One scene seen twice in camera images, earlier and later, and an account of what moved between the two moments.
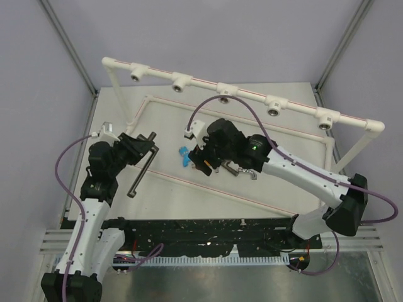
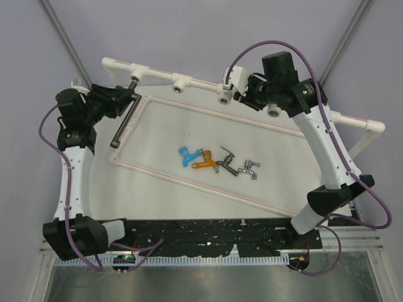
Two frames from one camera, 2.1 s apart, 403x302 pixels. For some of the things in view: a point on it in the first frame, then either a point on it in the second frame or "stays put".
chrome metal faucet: x=254 y=175 stays put
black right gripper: x=200 y=153 -> x=246 y=100
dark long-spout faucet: x=153 y=151 -> x=136 y=99
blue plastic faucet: x=184 y=151 stays put
